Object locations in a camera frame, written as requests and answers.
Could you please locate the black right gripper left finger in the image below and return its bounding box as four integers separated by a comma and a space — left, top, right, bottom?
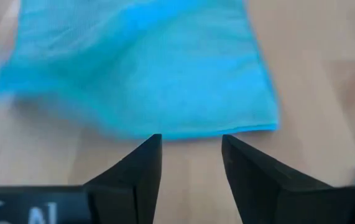
0, 133, 163, 224

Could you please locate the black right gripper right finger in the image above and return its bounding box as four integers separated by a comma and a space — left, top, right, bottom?
221, 134, 355, 224

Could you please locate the blue microfiber towel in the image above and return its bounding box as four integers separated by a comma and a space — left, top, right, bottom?
0, 0, 280, 142

